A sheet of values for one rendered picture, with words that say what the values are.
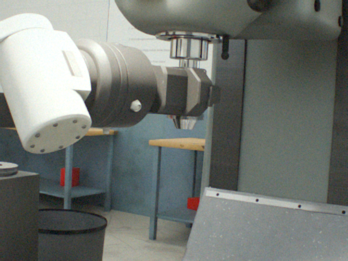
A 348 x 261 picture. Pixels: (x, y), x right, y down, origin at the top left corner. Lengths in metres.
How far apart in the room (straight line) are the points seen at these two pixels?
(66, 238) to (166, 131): 3.29
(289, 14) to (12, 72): 0.40
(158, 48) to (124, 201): 1.68
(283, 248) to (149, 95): 0.51
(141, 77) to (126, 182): 5.41
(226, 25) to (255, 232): 0.49
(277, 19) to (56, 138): 0.38
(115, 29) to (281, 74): 5.14
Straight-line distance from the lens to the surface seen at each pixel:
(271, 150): 1.03
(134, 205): 5.94
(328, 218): 0.99
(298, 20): 0.75
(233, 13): 0.63
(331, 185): 1.00
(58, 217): 2.94
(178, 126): 0.67
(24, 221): 0.95
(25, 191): 0.94
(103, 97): 0.52
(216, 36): 0.66
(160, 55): 5.73
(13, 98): 0.49
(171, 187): 5.65
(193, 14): 0.61
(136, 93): 0.55
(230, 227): 1.04
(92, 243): 2.58
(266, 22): 0.76
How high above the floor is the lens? 1.23
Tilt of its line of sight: 3 degrees down
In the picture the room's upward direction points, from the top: 3 degrees clockwise
